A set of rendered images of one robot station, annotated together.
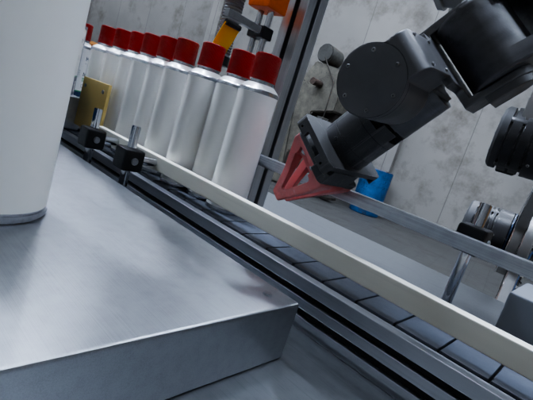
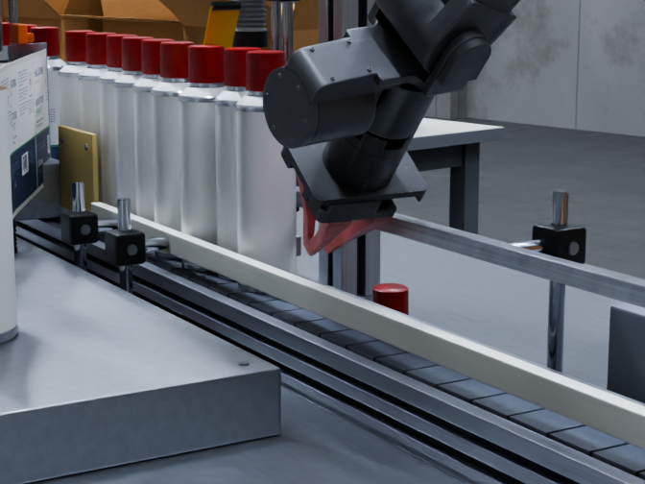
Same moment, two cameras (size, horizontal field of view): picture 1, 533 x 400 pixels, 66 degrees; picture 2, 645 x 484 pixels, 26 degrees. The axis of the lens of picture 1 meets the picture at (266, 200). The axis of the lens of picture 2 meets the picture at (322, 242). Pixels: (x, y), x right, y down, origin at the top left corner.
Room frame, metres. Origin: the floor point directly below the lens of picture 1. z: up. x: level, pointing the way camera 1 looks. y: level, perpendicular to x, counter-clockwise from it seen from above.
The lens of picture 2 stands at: (-0.57, -0.39, 1.16)
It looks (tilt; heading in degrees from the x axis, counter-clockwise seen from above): 11 degrees down; 20
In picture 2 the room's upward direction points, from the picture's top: straight up
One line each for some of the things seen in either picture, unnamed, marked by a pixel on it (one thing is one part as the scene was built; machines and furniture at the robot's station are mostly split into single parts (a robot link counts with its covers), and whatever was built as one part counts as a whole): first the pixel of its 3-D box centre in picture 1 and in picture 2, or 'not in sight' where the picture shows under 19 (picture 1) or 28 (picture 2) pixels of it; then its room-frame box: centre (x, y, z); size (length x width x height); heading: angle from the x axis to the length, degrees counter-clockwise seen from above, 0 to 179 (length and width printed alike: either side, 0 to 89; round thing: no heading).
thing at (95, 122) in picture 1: (100, 148); (96, 240); (0.63, 0.27, 0.89); 0.06 x 0.03 x 0.12; 140
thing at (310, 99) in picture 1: (324, 123); not in sight; (7.52, -0.57, 1.29); 1.34 x 1.20 x 2.57; 61
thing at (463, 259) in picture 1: (451, 277); (535, 304); (0.42, -0.21, 0.91); 0.07 x 0.03 x 0.17; 140
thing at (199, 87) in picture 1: (195, 117); (207, 157); (0.59, 0.13, 0.98); 0.05 x 0.05 x 0.20
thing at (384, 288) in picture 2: not in sight; (390, 303); (0.64, -0.03, 0.85); 0.03 x 0.03 x 0.03
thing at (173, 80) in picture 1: (171, 107); (179, 150); (0.64, 0.18, 0.98); 0.05 x 0.05 x 0.20
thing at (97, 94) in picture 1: (92, 105); (78, 171); (0.73, 0.35, 0.94); 0.10 x 0.01 x 0.09; 50
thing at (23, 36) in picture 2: not in sight; (22, 34); (0.76, 0.43, 1.08); 0.03 x 0.02 x 0.02; 50
